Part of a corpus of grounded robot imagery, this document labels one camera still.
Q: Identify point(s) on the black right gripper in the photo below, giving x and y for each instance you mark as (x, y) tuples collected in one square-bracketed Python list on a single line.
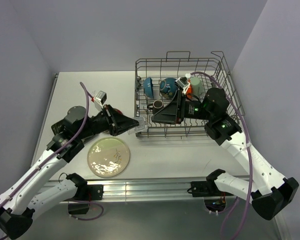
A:
[(172, 113)]

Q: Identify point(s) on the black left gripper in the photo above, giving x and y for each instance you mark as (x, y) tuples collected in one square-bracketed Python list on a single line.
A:
[(117, 123)]

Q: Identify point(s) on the red floral round plate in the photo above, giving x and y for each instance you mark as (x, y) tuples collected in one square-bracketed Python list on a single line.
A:
[(118, 111)]

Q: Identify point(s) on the dark brown mug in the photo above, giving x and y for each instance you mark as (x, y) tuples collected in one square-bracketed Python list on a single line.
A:
[(156, 106)]

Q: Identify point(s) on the dark bowl beige inside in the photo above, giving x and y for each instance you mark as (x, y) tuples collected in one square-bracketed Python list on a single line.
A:
[(168, 88)]

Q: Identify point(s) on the orange plastic bowl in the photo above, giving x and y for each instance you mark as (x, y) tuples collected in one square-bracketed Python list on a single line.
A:
[(188, 90)]

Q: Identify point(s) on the light green cup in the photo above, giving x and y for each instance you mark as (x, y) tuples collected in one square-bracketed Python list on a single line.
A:
[(197, 86)]

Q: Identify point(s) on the large cream round plate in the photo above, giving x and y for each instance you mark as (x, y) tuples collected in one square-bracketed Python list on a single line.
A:
[(108, 157)]

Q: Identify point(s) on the blue ceramic bowl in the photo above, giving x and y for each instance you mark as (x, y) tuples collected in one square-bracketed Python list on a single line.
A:
[(148, 87)]

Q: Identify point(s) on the clear glass cup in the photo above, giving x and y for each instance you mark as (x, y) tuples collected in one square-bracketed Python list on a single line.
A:
[(142, 126)]

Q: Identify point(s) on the black floral square plate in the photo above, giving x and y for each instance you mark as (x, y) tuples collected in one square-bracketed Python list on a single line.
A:
[(58, 127)]

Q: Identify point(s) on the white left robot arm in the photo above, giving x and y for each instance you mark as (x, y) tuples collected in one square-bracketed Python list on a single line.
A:
[(22, 203)]

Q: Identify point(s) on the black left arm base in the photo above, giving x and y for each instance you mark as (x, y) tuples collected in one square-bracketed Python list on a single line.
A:
[(81, 204)]

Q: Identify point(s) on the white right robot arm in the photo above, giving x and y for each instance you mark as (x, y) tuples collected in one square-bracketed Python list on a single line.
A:
[(268, 191)]

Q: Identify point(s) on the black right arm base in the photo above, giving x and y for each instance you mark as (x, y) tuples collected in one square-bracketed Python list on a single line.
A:
[(214, 199)]

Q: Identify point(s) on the grey wire dish rack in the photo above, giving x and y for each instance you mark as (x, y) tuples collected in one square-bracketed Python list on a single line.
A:
[(212, 70)]

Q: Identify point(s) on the aluminium frame rail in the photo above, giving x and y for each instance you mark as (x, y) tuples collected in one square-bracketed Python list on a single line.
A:
[(154, 208)]

